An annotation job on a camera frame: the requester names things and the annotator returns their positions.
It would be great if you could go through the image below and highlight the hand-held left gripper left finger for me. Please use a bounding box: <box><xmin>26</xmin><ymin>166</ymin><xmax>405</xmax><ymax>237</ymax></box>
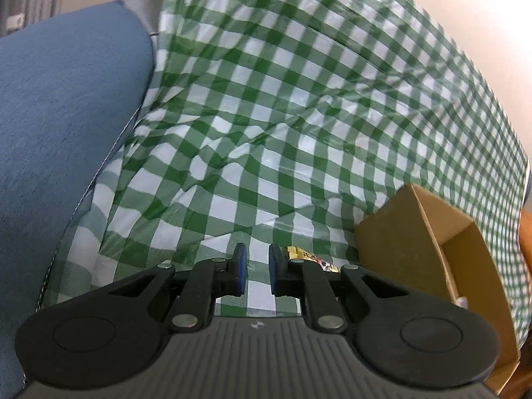
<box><xmin>106</xmin><ymin>243</ymin><xmax>248</xmax><ymax>333</ymax></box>

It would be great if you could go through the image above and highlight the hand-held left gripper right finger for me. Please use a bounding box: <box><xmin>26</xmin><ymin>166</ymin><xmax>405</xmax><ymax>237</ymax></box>
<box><xmin>268</xmin><ymin>243</ymin><xmax>411</xmax><ymax>334</ymax></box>

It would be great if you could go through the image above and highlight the yellow snack packet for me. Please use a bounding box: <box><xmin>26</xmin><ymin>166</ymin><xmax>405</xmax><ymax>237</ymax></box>
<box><xmin>285</xmin><ymin>245</ymin><xmax>340</xmax><ymax>274</ymax></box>

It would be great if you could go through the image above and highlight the brown cardboard box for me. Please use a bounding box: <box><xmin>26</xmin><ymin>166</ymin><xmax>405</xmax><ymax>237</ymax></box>
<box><xmin>353</xmin><ymin>183</ymin><xmax>523</xmax><ymax>396</ymax></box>

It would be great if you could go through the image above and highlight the green checkered tablecloth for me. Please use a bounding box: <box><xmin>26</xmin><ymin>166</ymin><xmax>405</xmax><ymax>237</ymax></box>
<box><xmin>39</xmin><ymin>0</ymin><xmax>530</xmax><ymax>341</ymax></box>

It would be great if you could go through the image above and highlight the blue fabric cushion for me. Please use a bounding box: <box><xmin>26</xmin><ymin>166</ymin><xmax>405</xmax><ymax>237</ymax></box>
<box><xmin>0</xmin><ymin>0</ymin><xmax>157</xmax><ymax>397</ymax></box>

